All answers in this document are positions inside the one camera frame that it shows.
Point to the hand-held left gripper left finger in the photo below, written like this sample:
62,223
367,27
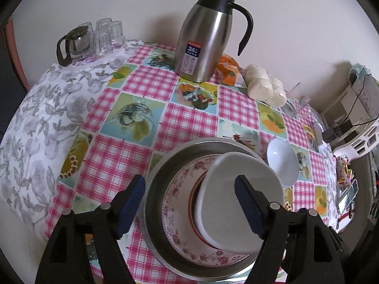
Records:
130,210

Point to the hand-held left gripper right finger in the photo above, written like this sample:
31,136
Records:
248,207

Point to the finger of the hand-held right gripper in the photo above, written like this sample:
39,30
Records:
337,242

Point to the stainless steel basin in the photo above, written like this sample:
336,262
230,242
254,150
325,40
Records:
157,201

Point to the white square bowl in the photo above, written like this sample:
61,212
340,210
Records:
225,189

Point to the pink floral round plate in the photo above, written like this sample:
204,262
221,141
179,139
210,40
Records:
177,207

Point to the strawberry print bowl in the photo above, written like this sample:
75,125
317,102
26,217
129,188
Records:
193,201

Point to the small white floral bowl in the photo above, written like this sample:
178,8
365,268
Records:
282,159

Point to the colourful snack packets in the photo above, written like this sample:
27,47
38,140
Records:
342,170

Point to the small white box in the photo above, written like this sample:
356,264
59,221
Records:
318,133

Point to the white plastic basket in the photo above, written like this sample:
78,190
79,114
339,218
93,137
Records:
361,142

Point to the pink checked tablecloth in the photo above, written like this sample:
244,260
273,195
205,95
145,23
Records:
183,118

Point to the black power adapter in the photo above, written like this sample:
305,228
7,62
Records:
331,133

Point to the clear glass mug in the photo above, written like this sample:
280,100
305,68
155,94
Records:
296,103

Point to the bag of white buns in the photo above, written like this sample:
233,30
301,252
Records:
263,85

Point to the grey floral cloth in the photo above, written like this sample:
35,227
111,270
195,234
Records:
38,124

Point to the orange snack packet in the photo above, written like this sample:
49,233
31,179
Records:
229,71

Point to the white printed box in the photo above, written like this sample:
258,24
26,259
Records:
364,91

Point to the stainless steel thermos jug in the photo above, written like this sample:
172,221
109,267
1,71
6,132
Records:
207,29

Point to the red chair back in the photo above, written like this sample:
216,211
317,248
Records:
16,56

